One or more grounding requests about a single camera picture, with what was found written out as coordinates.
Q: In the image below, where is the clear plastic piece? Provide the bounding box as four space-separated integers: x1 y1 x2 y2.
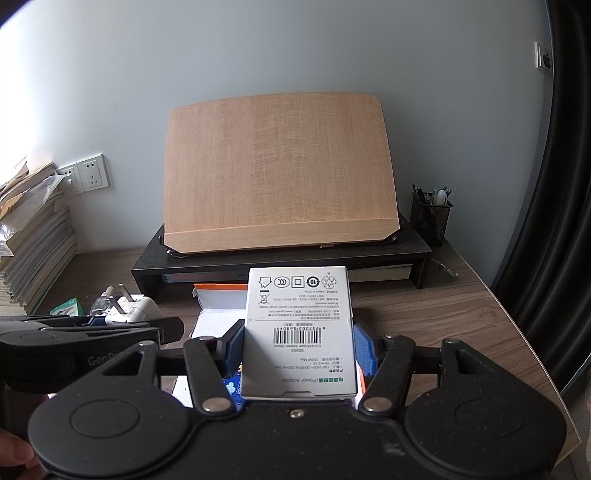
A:
431 258 461 280

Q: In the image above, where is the white wall box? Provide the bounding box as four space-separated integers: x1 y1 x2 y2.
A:
534 41 555 73

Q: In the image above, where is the blue playing card box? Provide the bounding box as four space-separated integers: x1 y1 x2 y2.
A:
222 364 246 408

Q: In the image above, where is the wooden book stand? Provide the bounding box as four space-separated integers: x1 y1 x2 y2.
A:
162 92 402 256

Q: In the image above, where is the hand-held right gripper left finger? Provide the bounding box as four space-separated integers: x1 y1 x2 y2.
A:
97 320 246 414

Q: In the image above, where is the white wall socket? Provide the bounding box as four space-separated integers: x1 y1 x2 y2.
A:
59 162 85 195
76 154 112 193

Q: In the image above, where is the clear liquid bottle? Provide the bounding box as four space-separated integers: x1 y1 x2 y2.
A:
89 295 116 317

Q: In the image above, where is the black mesh pen holder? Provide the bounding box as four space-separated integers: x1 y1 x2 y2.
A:
410 183 454 247

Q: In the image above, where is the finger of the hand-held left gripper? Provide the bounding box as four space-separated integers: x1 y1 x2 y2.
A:
0 314 108 329
69 316 186 346

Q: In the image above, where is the black monitor riser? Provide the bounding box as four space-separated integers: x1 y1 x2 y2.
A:
130 222 434 297

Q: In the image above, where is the person's left hand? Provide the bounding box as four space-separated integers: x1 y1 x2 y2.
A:
0 431 41 472

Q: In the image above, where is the white charger plug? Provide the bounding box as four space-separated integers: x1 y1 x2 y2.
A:
105 283 160 326

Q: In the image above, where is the stack of books and papers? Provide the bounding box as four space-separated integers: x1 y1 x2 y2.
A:
0 156 79 315

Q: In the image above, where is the white adapter box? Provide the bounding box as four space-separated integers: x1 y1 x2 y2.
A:
239 266 359 402

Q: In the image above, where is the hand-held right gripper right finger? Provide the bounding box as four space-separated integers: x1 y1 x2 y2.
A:
352 320 500 414

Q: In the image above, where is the green and white box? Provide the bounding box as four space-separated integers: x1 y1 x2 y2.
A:
49 297 86 317

